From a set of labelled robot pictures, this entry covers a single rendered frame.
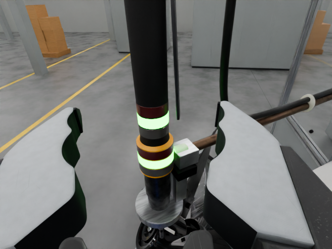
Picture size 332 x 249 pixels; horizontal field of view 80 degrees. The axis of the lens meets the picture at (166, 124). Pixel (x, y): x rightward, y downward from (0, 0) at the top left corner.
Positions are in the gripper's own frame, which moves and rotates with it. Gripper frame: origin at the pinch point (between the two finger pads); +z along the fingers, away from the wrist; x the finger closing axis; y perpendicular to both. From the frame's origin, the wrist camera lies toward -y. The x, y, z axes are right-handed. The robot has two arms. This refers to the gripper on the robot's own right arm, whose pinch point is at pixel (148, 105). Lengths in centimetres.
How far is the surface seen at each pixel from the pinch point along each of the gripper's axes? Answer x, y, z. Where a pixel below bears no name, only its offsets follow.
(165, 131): 1.1, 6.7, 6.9
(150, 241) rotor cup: -2.9, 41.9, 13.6
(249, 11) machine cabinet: 217, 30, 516
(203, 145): 6.2, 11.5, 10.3
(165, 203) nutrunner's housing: 0.8, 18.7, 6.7
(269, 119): 17.9, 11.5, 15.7
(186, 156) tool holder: 3.7, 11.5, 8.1
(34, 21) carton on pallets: -401, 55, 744
